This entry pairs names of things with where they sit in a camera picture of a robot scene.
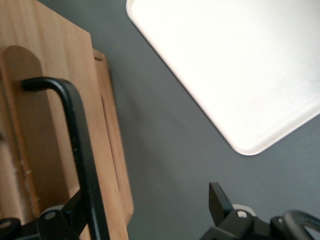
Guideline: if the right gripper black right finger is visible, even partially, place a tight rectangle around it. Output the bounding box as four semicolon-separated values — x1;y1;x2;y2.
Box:
199;182;273;240

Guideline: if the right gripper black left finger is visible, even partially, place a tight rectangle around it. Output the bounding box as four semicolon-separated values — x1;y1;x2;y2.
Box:
35;191;89;240

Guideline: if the wooden box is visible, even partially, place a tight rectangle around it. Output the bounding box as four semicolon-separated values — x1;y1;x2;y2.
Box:
0;0;130;240

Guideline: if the white rectangular tray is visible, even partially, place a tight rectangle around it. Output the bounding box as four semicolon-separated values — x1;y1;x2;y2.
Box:
125;0;320;156

